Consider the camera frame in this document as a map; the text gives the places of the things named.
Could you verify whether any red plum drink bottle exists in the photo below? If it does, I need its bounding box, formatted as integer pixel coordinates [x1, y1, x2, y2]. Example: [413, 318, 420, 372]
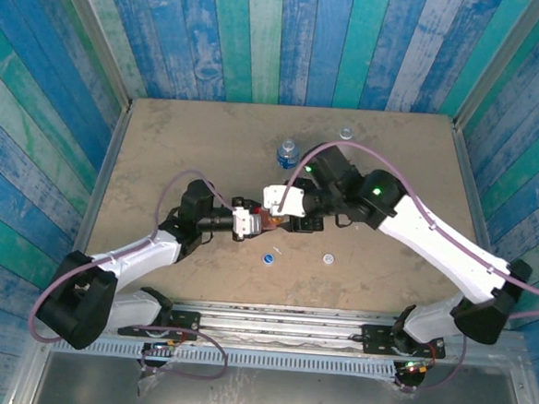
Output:
[248, 204, 283, 234]

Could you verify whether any clear bottle blue label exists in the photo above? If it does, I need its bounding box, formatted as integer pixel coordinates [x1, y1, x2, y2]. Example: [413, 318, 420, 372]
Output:
[274, 136, 302, 182]

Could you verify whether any small circuit board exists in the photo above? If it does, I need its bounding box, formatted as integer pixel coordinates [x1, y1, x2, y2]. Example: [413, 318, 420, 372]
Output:
[146, 338, 182, 352]
[400, 358, 431, 376]

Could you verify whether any metal sheet shelf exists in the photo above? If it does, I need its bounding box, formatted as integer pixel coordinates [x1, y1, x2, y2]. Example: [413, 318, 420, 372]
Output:
[5, 348, 539, 404]

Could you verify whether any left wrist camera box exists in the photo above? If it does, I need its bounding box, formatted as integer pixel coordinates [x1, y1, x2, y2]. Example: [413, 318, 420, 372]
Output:
[228, 205, 264, 244]

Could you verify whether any aluminium front rail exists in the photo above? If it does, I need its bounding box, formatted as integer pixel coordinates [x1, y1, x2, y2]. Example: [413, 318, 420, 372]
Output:
[32, 289, 529, 369]

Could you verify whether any aluminium table side rail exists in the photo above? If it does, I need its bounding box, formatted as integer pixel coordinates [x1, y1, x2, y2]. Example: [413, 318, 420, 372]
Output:
[436, 117, 529, 331]
[54, 100, 134, 302]

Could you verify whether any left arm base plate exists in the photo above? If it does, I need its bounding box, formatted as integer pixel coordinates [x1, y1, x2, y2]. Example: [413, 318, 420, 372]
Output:
[116, 305, 202, 342]

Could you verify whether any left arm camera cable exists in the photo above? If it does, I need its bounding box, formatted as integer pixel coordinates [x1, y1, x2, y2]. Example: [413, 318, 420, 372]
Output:
[25, 158, 244, 380]

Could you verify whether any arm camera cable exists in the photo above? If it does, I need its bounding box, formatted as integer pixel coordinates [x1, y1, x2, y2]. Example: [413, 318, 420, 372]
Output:
[265, 137, 539, 402]
[25, 158, 244, 380]

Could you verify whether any slotted grey cable duct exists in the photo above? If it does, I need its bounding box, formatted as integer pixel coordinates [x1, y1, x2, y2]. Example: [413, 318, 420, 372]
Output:
[49, 336, 399, 379]

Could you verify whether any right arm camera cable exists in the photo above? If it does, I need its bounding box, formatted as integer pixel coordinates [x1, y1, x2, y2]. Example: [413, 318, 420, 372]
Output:
[265, 137, 539, 402]

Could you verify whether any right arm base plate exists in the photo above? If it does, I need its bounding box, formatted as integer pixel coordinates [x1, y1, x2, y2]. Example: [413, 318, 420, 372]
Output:
[360, 322, 449, 362]

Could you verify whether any aluminium frame post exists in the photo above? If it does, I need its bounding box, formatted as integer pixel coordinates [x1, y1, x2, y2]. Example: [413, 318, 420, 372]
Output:
[450, 0, 539, 134]
[44, 0, 141, 110]

